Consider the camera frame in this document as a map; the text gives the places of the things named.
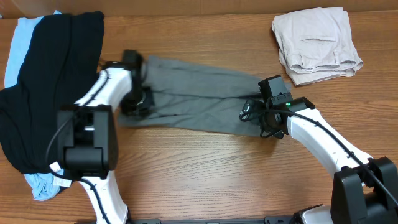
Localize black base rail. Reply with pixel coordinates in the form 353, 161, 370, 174
74, 204, 333, 224

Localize black shirt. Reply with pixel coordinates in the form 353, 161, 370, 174
1, 11, 104, 174

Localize grey shorts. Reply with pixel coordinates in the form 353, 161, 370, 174
119, 55, 261, 136

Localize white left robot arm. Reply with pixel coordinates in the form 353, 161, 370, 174
49, 60, 149, 223

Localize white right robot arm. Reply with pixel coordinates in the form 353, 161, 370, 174
239, 97, 397, 223

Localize light blue garment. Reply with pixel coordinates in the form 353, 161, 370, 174
4, 16, 64, 201

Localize folded beige shorts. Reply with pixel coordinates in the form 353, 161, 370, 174
272, 7, 363, 86

